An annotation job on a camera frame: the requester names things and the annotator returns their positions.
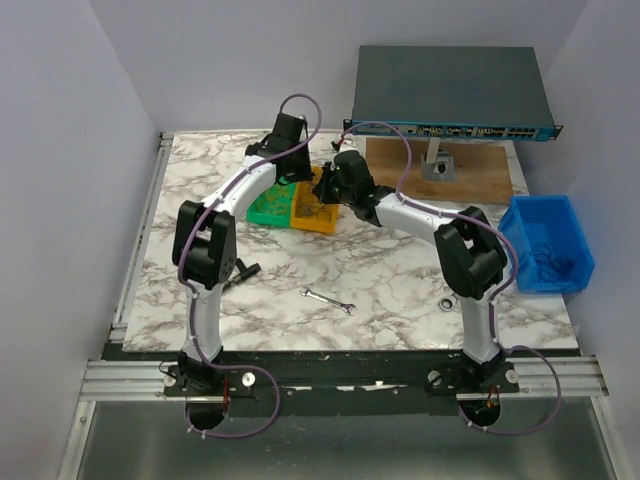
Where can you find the grey network switch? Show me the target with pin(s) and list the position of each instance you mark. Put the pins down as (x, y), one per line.
(470, 92)

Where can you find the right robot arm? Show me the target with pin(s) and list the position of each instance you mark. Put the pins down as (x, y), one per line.
(472, 259)

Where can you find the blue plastic bin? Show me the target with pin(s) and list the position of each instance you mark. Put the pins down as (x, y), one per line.
(553, 254)

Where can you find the orange plastic bin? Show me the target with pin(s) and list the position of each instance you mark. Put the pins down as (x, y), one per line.
(308, 213)

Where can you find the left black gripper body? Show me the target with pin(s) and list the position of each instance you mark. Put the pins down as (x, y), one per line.
(299, 169)

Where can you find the green plastic bin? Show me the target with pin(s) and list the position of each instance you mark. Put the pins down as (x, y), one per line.
(273, 207)

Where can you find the grey metal stand bracket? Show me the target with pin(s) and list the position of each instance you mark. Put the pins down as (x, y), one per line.
(437, 165)

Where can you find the small open-end wrench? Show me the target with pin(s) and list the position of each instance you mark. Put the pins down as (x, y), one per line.
(347, 308)

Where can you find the aluminium frame rail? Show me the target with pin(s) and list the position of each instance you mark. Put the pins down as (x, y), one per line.
(81, 427)

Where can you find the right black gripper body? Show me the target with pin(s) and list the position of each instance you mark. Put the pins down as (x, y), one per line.
(330, 190)

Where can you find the silver ratchet wrench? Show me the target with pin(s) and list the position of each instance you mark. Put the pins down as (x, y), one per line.
(447, 303)

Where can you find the black T-handle tool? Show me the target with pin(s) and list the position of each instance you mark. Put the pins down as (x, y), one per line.
(244, 273)

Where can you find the wooden board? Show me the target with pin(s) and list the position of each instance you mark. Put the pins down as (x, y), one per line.
(482, 174)

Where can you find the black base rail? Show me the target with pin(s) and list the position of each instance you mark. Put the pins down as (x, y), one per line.
(253, 384)

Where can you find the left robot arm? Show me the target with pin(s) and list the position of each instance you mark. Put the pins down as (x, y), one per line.
(205, 247)

